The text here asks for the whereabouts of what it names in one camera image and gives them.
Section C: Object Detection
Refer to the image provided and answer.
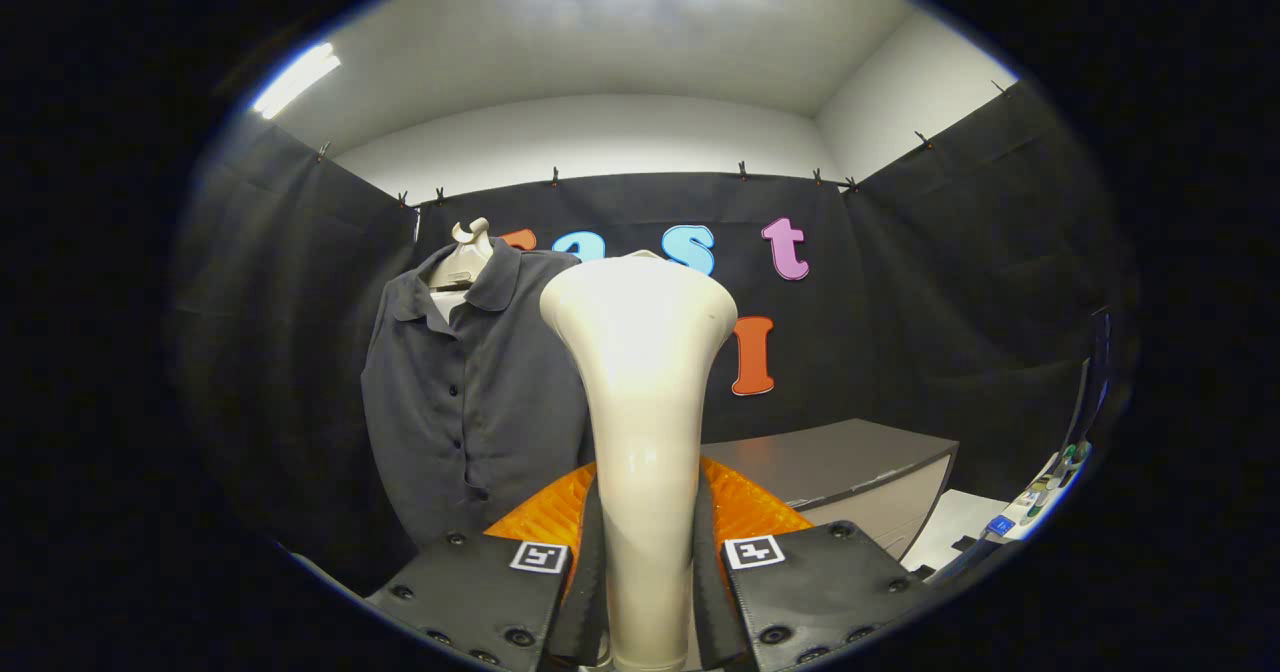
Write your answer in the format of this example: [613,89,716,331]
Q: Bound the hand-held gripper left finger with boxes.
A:
[365,462,608,671]

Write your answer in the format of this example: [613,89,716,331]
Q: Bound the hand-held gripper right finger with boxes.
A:
[693,455,936,671]

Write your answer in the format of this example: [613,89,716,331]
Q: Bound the grey button shirt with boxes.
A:
[360,237,596,550]

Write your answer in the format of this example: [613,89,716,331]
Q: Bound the white garment steamer head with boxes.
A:
[540,250,739,672]

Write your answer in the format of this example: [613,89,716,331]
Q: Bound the white clothes hanger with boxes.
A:
[425,217,496,293]

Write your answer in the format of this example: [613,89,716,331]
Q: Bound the beige cabinet with dark top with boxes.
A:
[700,417,961,563]

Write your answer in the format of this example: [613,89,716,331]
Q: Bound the white desk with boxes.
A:
[900,442,1096,583]

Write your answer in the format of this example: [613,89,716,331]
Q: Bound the computer monitor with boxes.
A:
[1065,307,1113,453]

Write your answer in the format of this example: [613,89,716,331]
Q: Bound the narrow ceiling light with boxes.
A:
[250,42,343,121]

